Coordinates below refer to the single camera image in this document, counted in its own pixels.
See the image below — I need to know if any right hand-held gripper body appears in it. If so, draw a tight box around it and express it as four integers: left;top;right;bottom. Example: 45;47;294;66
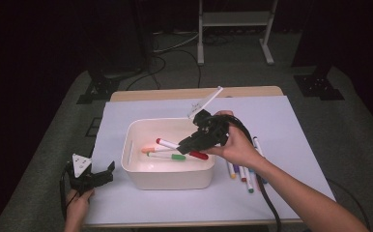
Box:
187;85;231;150

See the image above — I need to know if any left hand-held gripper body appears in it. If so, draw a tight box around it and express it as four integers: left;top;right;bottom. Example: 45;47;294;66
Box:
66;154;97;195

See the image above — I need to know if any green cap marker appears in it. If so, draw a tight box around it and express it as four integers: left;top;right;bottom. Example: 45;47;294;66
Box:
146;151;187;161
244;167;255;194

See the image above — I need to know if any white plastic bin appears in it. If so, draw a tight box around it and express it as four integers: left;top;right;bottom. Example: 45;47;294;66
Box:
120;117;216;191

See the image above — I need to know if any peach cap marker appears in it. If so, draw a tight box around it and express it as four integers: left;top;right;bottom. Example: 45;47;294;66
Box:
141;146;176;155

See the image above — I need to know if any yellow cap marker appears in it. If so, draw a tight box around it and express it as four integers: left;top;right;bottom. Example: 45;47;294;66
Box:
227;161;237;180

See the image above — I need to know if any black cap marker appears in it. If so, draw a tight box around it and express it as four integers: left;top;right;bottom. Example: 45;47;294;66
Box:
252;136;267;159

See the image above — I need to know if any person's left hand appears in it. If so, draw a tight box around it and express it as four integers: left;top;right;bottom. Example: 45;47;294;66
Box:
64;188;96;224

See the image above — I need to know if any person's right hand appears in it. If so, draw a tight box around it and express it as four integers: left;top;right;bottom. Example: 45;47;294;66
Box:
203;110;268;170

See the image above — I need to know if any pale lavender table mat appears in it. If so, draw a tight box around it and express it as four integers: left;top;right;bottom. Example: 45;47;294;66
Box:
84;95;337;225

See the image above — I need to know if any black stand base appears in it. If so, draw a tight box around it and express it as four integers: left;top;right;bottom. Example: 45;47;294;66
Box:
76;69;122;105
293;66;346;102

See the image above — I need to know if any white metal stand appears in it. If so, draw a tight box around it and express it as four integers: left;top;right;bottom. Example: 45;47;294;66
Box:
196;0;279;67

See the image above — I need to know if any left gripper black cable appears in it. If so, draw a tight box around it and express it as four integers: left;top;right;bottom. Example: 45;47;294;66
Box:
59;162;73;220

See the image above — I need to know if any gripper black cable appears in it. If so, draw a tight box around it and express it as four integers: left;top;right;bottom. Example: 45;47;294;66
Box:
59;162;73;220
224;115;283;232

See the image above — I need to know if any white floor cable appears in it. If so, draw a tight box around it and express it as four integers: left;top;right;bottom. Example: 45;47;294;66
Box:
153;30;199;54

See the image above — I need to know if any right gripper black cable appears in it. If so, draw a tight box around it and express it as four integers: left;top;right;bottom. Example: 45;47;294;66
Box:
224;115;283;232

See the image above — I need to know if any thin black floor cable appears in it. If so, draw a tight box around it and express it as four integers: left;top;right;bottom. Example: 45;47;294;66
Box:
326;178;371;232

